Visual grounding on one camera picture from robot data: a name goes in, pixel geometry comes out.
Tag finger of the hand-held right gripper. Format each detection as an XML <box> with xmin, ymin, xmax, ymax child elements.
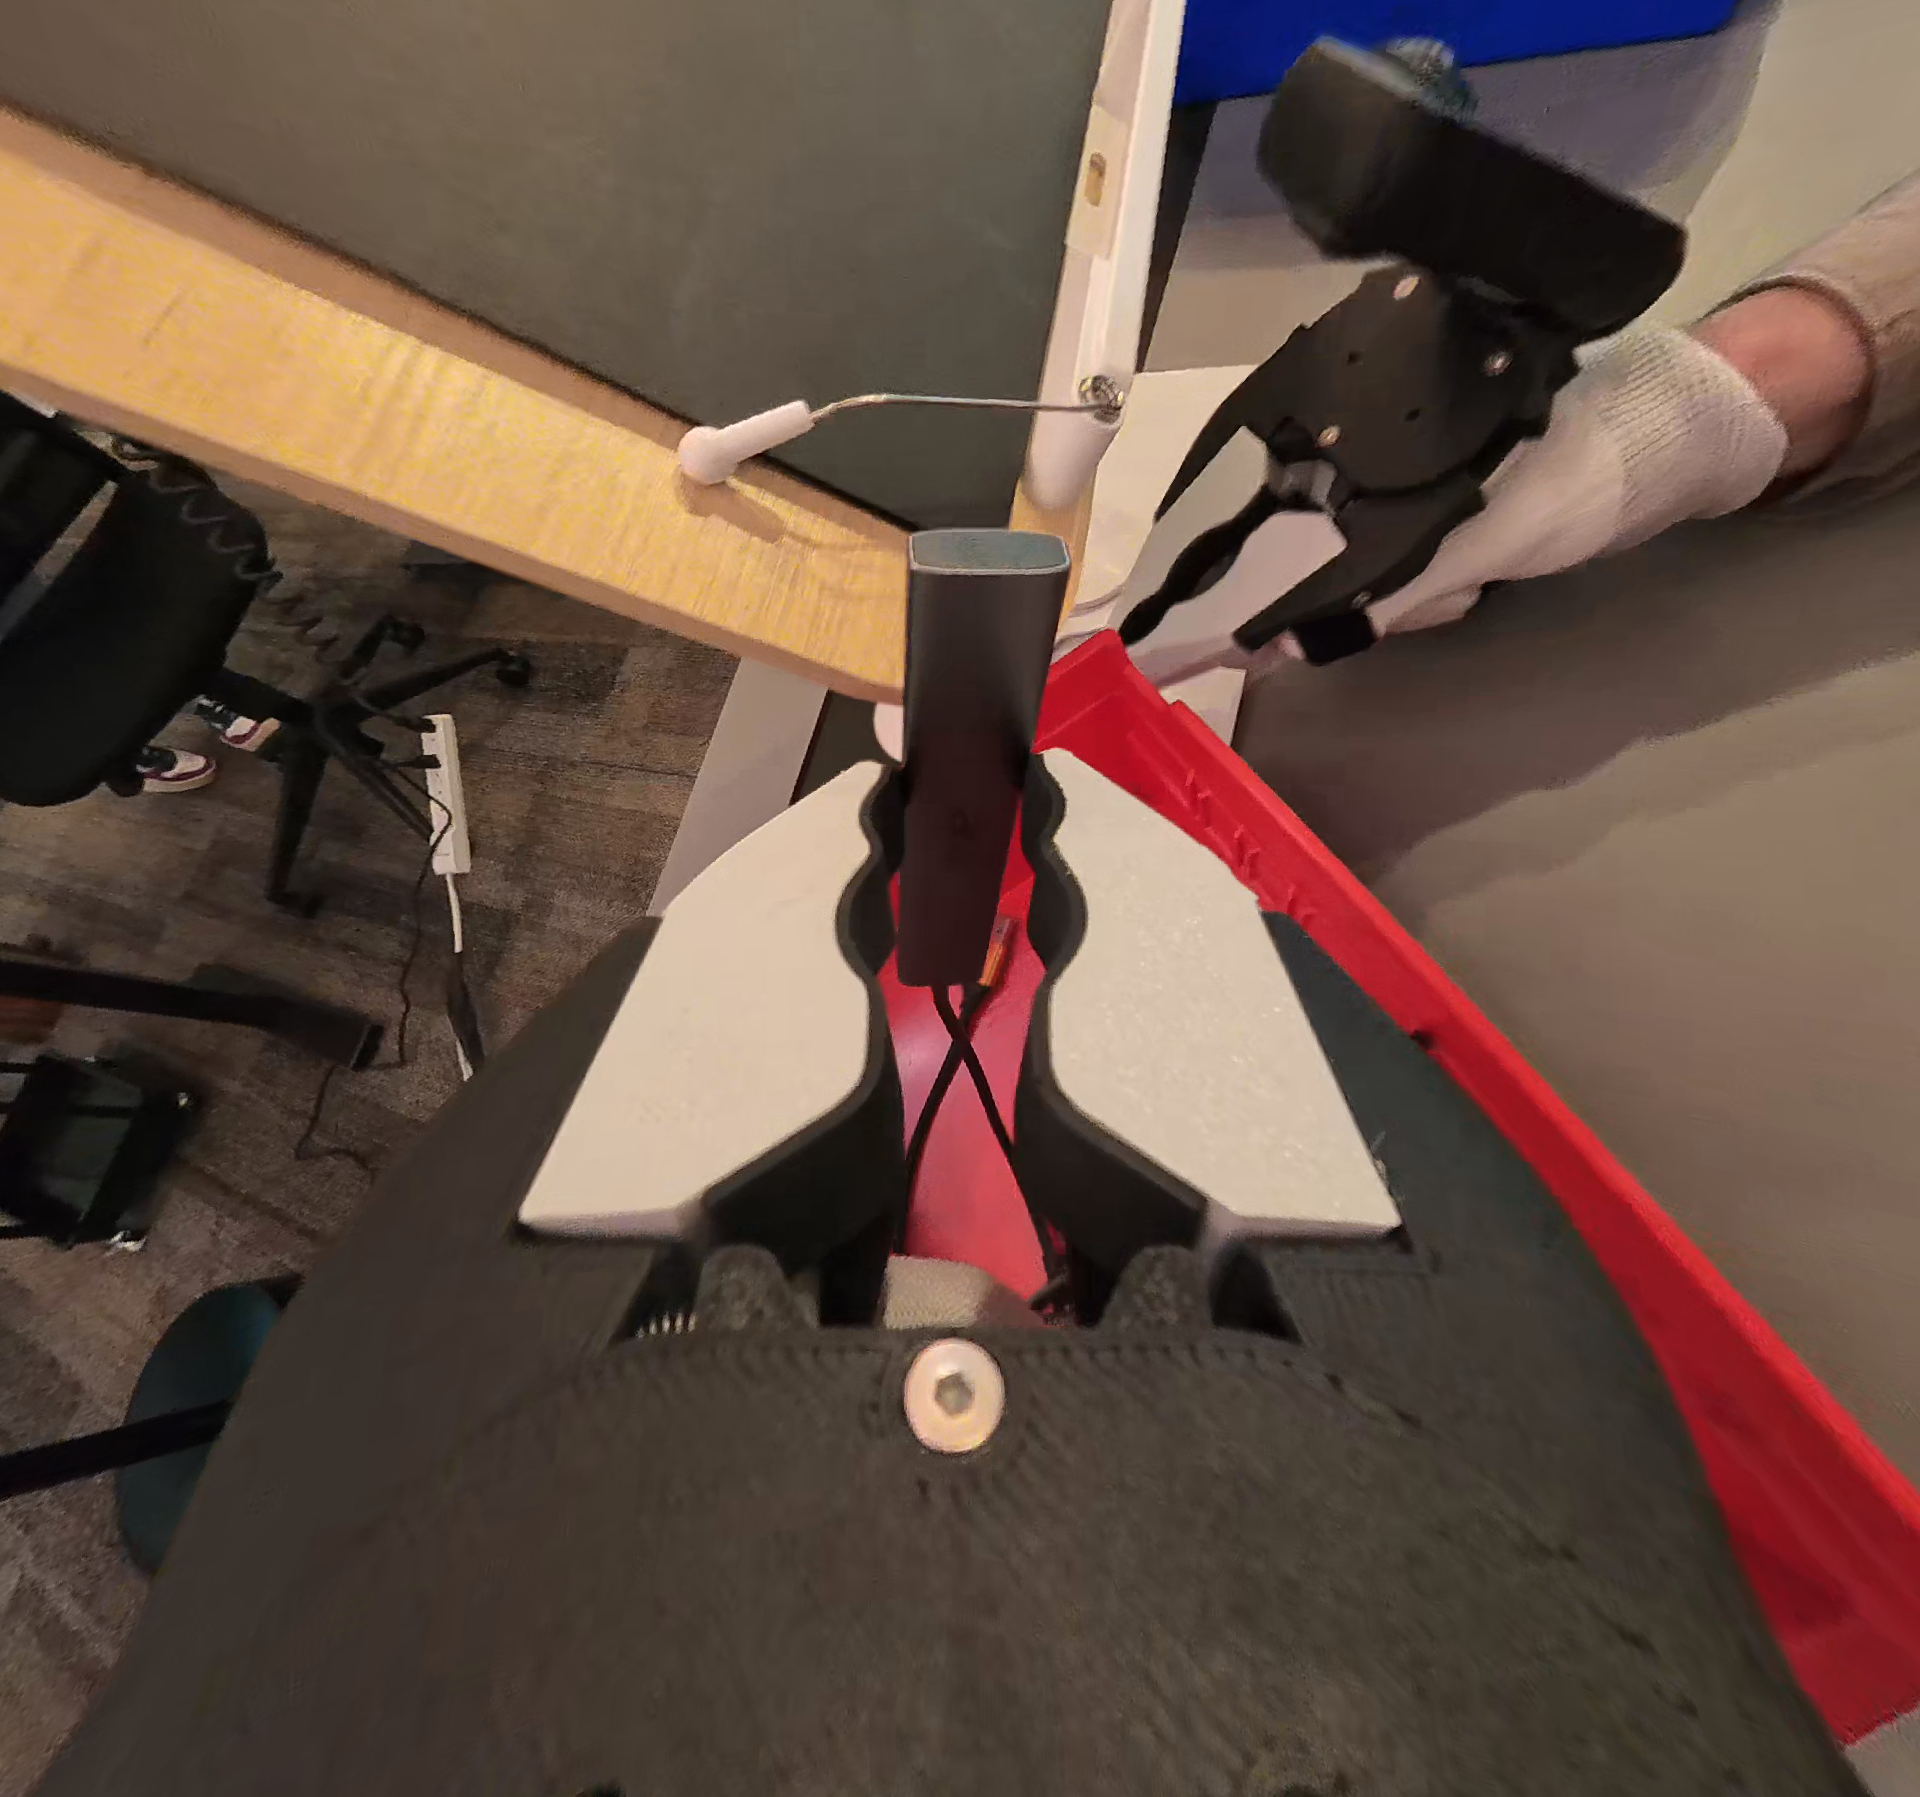
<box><xmin>1136</xmin><ymin>617</ymin><xmax>1303</xmax><ymax>684</ymax></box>
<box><xmin>1118</xmin><ymin>465</ymin><xmax>1347</xmax><ymax>643</ymax></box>

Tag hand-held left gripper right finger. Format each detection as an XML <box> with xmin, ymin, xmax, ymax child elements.
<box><xmin>1020</xmin><ymin>749</ymin><xmax>1404</xmax><ymax>1319</ymax></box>

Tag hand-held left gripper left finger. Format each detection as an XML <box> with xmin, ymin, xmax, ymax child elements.
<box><xmin>518</xmin><ymin>758</ymin><xmax>908</xmax><ymax>1319</ymax></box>

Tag short black hub cable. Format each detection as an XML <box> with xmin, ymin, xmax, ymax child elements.
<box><xmin>899</xmin><ymin>978</ymin><xmax>1074</xmax><ymax>1305</ymax></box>

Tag grey usb hub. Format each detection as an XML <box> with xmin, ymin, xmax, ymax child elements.
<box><xmin>903</xmin><ymin>525</ymin><xmax>1078</xmax><ymax>989</ymax></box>

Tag red plastic bin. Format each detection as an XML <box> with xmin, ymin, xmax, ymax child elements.
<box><xmin>885</xmin><ymin>628</ymin><xmax>1920</xmax><ymax>1744</ymax></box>

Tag person's right forearm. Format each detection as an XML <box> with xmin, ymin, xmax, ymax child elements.
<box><xmin>1696</xmin><ymin>168</ymin><xmax>1920</xmax><ymax>516</ymax></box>

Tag person's right hand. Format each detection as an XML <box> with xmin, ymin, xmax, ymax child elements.
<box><xmin>1370</xmin><ymin>325</ymin><xmax>1790</xmax><ymax>636</ymax></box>

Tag white stand base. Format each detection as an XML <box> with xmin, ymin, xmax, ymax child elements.
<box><xmin>1049</xmin><ymin>364</ymin><xmax>1277</xmax><ymax>705</ymax></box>

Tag white power strip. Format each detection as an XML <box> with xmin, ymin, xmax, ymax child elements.
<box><xmin>424</xmin><ymin>715</ymin><xmax>475</xmax><ymax>881</ymax></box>

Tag dark round stand base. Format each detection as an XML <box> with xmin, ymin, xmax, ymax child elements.
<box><xmin>117</xmin><ymin>1279</ymin><xmax>292</xmax><ymax>1575</ymax></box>

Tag black office chair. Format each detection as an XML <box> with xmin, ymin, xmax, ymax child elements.
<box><xmin>0</xmin><ymin>402</ymin><xmax>535</xmax><ymax>917</ymax></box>

